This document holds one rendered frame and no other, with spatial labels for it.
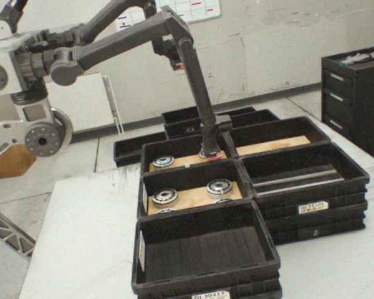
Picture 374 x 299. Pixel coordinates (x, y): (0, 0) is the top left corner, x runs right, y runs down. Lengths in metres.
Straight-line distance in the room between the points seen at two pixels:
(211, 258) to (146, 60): 3.38
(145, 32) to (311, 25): 3.80
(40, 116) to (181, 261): 0.79
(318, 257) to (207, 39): 3.39
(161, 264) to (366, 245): 0.71
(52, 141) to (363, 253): 1.20
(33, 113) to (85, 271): 0.64
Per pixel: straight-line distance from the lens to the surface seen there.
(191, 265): 1.17
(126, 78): 4.35
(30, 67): 1.20
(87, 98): 4.31
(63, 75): 1.19
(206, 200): 1.43
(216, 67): 4.47
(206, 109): 1.38
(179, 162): 1.73
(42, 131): 1.51
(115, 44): 1.16
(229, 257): 1.18
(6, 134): 1.68
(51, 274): 1.54
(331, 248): 1.40
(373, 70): 2.69
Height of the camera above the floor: 1.64
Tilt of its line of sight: 26 degrees down
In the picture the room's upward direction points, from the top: 10 degrees counter-clockwise
